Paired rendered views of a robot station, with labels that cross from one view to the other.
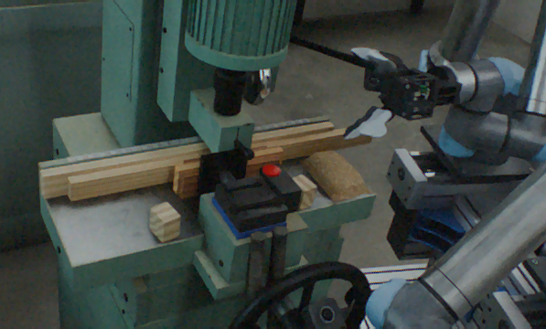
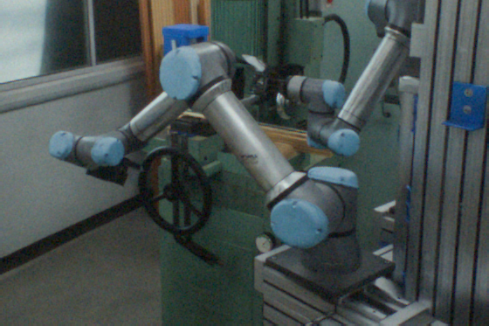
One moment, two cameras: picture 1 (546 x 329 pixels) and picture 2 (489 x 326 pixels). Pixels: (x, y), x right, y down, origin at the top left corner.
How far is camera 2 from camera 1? 208 cm
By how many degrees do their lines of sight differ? 65
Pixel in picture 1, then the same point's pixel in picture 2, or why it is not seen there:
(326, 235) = (250, 182)
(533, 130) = (331, 127)
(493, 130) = (317, 125)
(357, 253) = not seen: outside the picture
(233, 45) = not seen: hidden behind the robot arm
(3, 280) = not seen: hidden behind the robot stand
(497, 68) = (322, 83)
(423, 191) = (381, 222)
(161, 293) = (167, 172)
